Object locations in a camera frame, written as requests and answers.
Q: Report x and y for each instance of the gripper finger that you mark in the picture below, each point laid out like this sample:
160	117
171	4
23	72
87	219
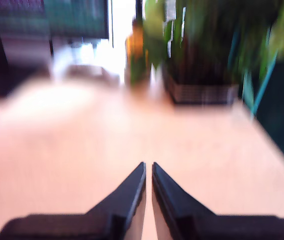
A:
124	200
174	200

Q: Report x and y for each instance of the black plant pot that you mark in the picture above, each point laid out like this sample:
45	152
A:
201	92

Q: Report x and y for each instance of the amber pump bottle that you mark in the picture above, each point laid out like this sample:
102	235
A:
135	50

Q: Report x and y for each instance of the green leafy houseplant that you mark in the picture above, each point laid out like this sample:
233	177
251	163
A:
206	30

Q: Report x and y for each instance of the large black computer monitor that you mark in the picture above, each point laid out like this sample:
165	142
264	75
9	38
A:
44	17

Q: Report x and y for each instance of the teal metal frame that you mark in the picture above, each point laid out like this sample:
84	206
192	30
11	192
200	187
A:
264	86

